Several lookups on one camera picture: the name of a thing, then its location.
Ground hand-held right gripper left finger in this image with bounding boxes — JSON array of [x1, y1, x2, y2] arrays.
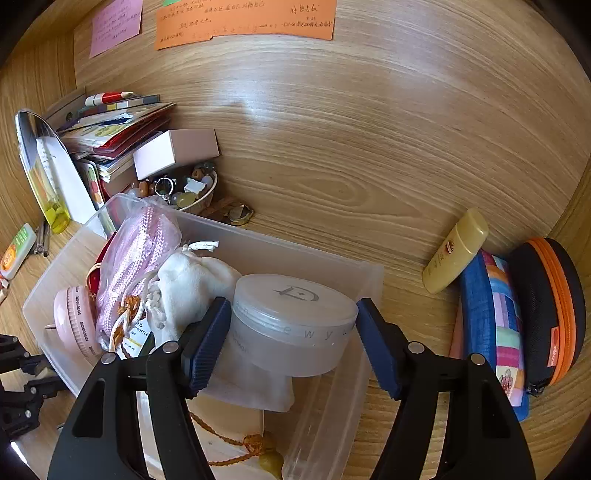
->
[[47, 296, 232, 480]]

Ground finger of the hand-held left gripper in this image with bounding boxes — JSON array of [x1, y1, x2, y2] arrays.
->
[[0, 376, 66, 441], [0, 335, 48, 376]]

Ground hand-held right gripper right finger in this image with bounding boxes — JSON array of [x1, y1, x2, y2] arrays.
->
[[355, 298, 536, 480]]

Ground pink round jar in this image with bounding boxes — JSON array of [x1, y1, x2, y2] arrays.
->
[[52, 285, 101, 359]]

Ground white drawstring pouch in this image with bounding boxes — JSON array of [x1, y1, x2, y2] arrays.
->
[[147, 239, 297, 412]]

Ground clear plastic storage bin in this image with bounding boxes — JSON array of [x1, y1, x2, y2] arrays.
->
[[22, 192, 385, 480]]

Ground frosted plastic jar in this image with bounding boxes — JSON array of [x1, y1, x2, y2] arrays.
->
[[229, 272, 360, 378]]

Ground red velvet pouch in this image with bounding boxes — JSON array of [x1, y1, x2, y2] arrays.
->
[[87, 233, 117, 302]]

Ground pink knit pouch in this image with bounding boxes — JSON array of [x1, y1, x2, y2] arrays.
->
[[96, 202, 184, 352]]

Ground wooden desktop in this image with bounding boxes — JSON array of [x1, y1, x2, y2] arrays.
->
[[0, 46, 591, 480]]

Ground cream rectangular box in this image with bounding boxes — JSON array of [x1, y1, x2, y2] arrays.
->
[[187, 396, 265, 468]]

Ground white orange green tube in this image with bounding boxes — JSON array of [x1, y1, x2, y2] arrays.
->
[[0, 222, 38, 280]]

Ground blue patchwork pencil case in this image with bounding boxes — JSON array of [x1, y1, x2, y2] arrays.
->
[[449, 248, 533, 422]]

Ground yellow cream tube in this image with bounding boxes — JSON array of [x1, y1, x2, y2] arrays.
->
[[422, 207, 489, 295]]

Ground gold rimmed trinket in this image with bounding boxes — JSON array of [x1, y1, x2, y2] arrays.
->
[[223, 203, 255, 226]]

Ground bowl of trinkets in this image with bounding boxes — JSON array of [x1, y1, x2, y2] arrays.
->
[[129, 163, 216, 206]]

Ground black orange zip case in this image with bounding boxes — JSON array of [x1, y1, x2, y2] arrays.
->
[[507, 237, 590, 398]]

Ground oval mirror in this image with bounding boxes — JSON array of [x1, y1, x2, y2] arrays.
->
[[14, 109, 101, 234]]

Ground white cardboard box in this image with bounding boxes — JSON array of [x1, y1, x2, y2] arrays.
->
[[132, 128, 221, 181]]

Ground stack of books and notebooks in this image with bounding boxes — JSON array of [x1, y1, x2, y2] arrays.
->
[[44, 88, 179, 195]]

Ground colourful index tab strip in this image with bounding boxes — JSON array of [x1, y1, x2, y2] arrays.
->
[[78, 95, 162, 114]]

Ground red white marker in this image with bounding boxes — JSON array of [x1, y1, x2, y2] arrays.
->
[[84, 90, 136, 106]]

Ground orange paper note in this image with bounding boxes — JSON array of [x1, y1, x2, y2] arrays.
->
[[154, 0, 338, 51]]

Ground pink sticky note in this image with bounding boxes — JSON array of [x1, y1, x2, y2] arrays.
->
[[89, 0, 144, 59]]

